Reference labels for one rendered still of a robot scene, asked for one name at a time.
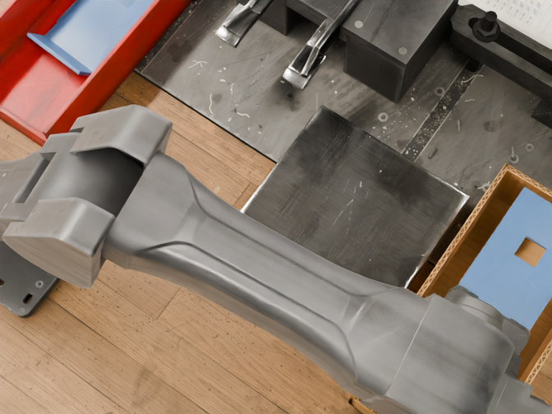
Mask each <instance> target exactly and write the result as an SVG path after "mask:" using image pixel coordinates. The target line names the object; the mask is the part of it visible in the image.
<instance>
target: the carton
mask: <svg viewBox="0 0 552 414"><path fill-rule="evenodd" d="M524 187H526V188H527V189H529V190H530V191H532V192H534V193H535V194H537V195H538V196H540V197H541V198H543V199H545V200H547V201H548V202H550V203H551V204H552V191H550V190H549V189H547V188H546V187H544V186H542V185H541V184H539V183H538V182H536V181H534V180H532V179H531V178H529V177H528V176H526V175H524V174H523V173H521V172H519V171H518V170H517V169H515V168H513V167H511V166H510V165H508V164H505V165H504V166H503V168H502V169H501V171H500V172H499V174H498V175H497V177H496V178H495V179H494V181H493V182H492V184H491V185H490V187H489V189H488V190H487V191H486V193H485V194H484V195H483V197H482V198H481V200H480V202H479V203H478V205H477V206H476V207H475V209H474V210H473V211H472V213H471V215H470V216H469V218H468V219H467V221H466V222H465V223H464V225H463V226H462V228H461V229H460V231H459V232H458V234H457V236H456V237H455V238H454V239H453V241H452V243H451V244H450V245H449V247H448V249H447V250H446V251H445V253H444V254H443V256H442V257H441V259H440V260H439V262H438V263H437V265H436V266H435V267H434V269H433V270H432V272H431V273H430V275H429V277H428V278H427V280H426V281H425V282H424V283H423V285H422V286H421V288H420V290H419V291H418V293H417V295H419V296H420V297H423V298H426V297H428V296H430V295H432V294H434V293H435V294H437V295H439V296H440V297H442V298H445V296H446V295H447V293H448V292H449V290H450V289H451V288H453V287H456V286H457V285H458V284H459V283H460V281H461V280H462V278H463V276H464V275H465V273H466V272H467V271H468V269H469V268H470V266H471V265H472V263H473V262H474V260H475V259H476V257H477V256H478V255H479V253H480V252H481V250H482V248H483V247H484V245H485V244H486V243H487V241H488V240H489V239H490V237H491V235H492V234H493V232H494V231H495V229H496V228H497V227H498V225H499V223H500V222H501V220H502V219H503V218H504V216H505V215H506V213H507V212H508V210H509V209H510V207H511V206H512V204H513V202H514V201H515V200H516V199H517V197H518V196H519V194H520V193H521V191H522V189H523V188H524ZM544 253H545V249H544V248H542V247H540V246H538V245H537V244H536V243H535V242H533V241H531V240H529V239H528V238H526V237H525V238H524V240H523V241H522V243H521V245H520V246H519V247H518V249H517V250H516V252H515V253H514V255H515V256H517V257H519V258H520V259H522V260H524V261H525V262H527V263H528V264H529V265H531V266H533V267H534V268H535V267H536V265H537V263H538V262H539V260H540V259H541V257H542V256H543V255H544ZM529 332H530V337H529V340H528V342H527V344H526V346H525V347H524V348H523V349H522V351H521V352H520V354H519V356H520V357H521V359H522V361H521V365H520V369H519V372H518V376H517V379H518V380H521V381H522V382H524V383H527V384H531V382H532V381H533V380H534V378H535V376H536V374H537V373H538V371H539V369H540V368H541V367H542V365H543V363H544V362H545V360H546V358H547V356H548V355H549V354H550V352H551V350H552V297H551V298H550V300H549V301H548V303H547V305H546V306H545V308H544V310H543V311H542V312H541V313H540V315H539V317H538V319H537V320H536V322H535V323H534V324H533V326H532V327H531V329H530V331H529ZM360 401H361V399H359V398H357V397H355V396H353V395H352V394H350V397H349V400H348V403H349V404H350V405H352V406H353V407H355V408H356V409H357V410H359V411H360V412H362V413H363V414H379V413H378V412H375V411H373V410H372V409H370V408H368V407H366V406H365V405H363V404H361V403H360Z"/></svg>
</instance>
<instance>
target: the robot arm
mask: <svg viewBox="0 0 552 414"><path fill-rule="evenodd" d="M172 125H173V124H172V122H170V121H169V120H168V119H166V118H165V117H162V116H160V115H159V114H157V113H155V112H153V111H152V110H150V109H148V108H145V107H142V106H140V105H136V104H132V105H128V106H124V107H120V108H115V109H110V110H107V111H103V112H99V113H93V114H89V115H85V116H82V117H78V118H77V119H76V121H75V122H74V124H73V125H72V127H71V129H70V130H69V132H68V133H61V134H53V135H50V136H49V138H48V139H47V140H46V142H45V143H44V146H43V147H42V149H39V150H37V151H35V152H34V153H32V154H30V155H29V156H28V157H26V158H23V159H17V160H9V161H0V279H1V280H2V281H3V282H4V284H3V285H2V286H0V304H2V305H3V306H5V307H6V308H7V309H8V310H10V311H11V312H12V313H14V314H15V315H17V316H18V317H20V318H23V319H24V318H28V317H30V316H32V315H33V314H34V312H35V311H36V310H37V308H38V307H39V306H40V305H41V303H42V302H43V301H44V299H45V298H46V297H47V296H48V294H49V293H50V292H51V291H52V290H53V289H54V288H55V286H56V285H57V284H58V282H59V281H60V280H61V279H62V280H64V281H66V282H68V283H71V284H73V285H76V286H78V287H81V288H91V286H92V285H93V283H94V281H95V279H96V278H97V276H98V275H99V271H100V270H101V268H102V266H103V265H104V262H105V261H106V260H109V261H111V262H113V263H114V264H116V265H118V266H120V267H122V268H124V269H132V270H135V271H139V272H141V273H145V274H150V275H153V276H155V277H158V278H162V279H164V280H167V281H169V282H171V283H175V284H177V285H179V286H182V287H184V288H186V289H189V290H191V291H193V292H195V293H197V294H199V295H201V296H203V297H205V298H207V299H209V300H211V301H212V302H214V303H216V304H218V305H219V306H221V307H223V308H225V309H226V310H228V311H231V312H232V313H233V314H235V315H238V316H240V317H242V318H243V319H244V320H247V321H249V322H250V323H252V324H254V325H256V326H257V327H259V328H261V329H263V330H264V331H266V332H268V333H270V334H272V335H273V336H275V337H277V338H279V339H281V340H282V341H284V342H285V343H287V344H288V345H290V346H292V347H293V348H295V349H296V350H298V351H299V352H300V353H302V354H303V355H304V356H306V357H307V358H309V359H310V360H311V361H313V362H314V363H315V364H316V365H317V366H318V367H320V368H321V369H322V370H323V371H325V372H326V373H327V374H328V375H329V376H330V377H331V378H333V379H334V380H335V381H336V382H337V383H338V385H339V387H340V388H341V389H343V390H345V391H346V392H348V393H350V394H352V395H353V396H355V397H357V398H359V399H361V401H360V403H361V404H363V405H365V406H366V407H368V408H370V409H372V410H373V411H375V412H378V413H379V414H552V406H551V405H549V404H547V403H546V402H545V401H544V400H543V399H540V398H537V397H535V396H532V395H531V392H532V390H533V387H532V386H531V385H529V384H527V383H524V382H522V381H521V380H519V379H518V372H519V369H520V365H521V361H522V359H521V357H520V356H519V354H520V352H521V351H522V349H523V348H524V347H525V346H526V344H527V342H528V340H529V337H530V332H529V330H528V329H527V328H526V327H524V326H523V325H521V324H519V323H518V322H517V321H516V320H514V319H512V318H507V317H506V316H504V315H502V314H501V313H500V312H499V311H498V310H497V309H496V308H494V307H493V306H492V305H490V304H488V303H486V302H484V301H482V300H480V299H478V298H479V297H478V296H477V295H476V294H475V293H473V292H471V291H470V290H468V289H467V288H465V287H464V286H460V285H458V286H456V287H452V288H451V289H450V290H449V292H448V293H447V295H446V296H445V298H442V297H440V296H439V295H437V294H435V293H434V294H432V295H430V296H428V297H426V298H423V297H420V296H419V295H417V294H415V293H414V292H412V291H410V290H408V289H406V288H404V287H395V286H391V285H388V284H386V283H381V282H378V281H375V280H373V279H370V278H366V277H364V276H361V275H360V274H356V273H353V272H352V271H349V270H347V269H345V268H342V267H340V266H338V265H336V264H334V263H332V262H330V261H328V260H326V259H324V258H322V257H320V256H319V255H317V254H315V253H313V252H311V251H309V250H307V249H306V248H305V247H303V246H300V245H298V244H297V243H295V242H294V241H291V240H290V239H288V238H286V237H284V236H283V235H281V234H279V233H277V232H275V231H274V230H272V229H270V228H268V227H266V226H265V225H263V224H261V223H259V222H257V221H255V220H254V219H253V218H250V217H249V216H247V215H245V214H244V213H242V212H241V211H239V210H238V209H236V208H234V207H233V206H231V205H230V204H229V203H227V202H226V201H224V200H223V199H221V198H220V197H219V196H217V195H215V194H214V193H213V192H212V191H211V190H210V189H209V188H207V187H206V186H205V185H203V184H202V183H201V182H200V181H199V180H197V179H196V178H195V177H194V176H193V175H192V174H190V173H189V172H188V171H187V170H186V169H185V166H184V165H183V164H182V163H180V162H178V161H177V160H176V159H173V158H171V157H170V156H168V155H166V154H165V151H166V148H167V144H168V139H169V136H170V132H171V129H172ZM29 297H32V298H31V299H30V301H29V302H28V303H27V304H25V302H26V301H27V300H28V299H29Z"/></svg>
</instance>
